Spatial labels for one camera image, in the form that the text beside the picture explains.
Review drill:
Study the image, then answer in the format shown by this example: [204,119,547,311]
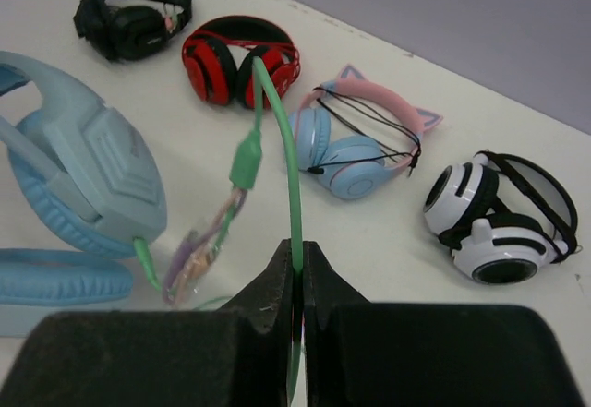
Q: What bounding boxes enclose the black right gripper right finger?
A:
[303,242,584,406]

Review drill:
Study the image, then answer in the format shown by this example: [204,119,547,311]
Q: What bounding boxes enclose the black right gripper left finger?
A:
[1,241,295,406]

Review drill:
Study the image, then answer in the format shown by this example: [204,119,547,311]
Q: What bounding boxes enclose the green headphone cable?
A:
[132,55,306,407]

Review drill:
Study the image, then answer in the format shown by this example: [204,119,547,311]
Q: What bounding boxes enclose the light blue headphones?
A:
[0,50,168,339]

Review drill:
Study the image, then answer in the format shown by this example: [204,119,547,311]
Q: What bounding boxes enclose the white black headphones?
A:
[423,150,578,285]

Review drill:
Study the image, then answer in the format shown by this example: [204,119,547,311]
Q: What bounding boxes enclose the pink blue cat-ear headphones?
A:
[288,65,442,200]

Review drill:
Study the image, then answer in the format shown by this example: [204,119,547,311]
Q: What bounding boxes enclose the red black headphones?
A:
[181,15,301,109]

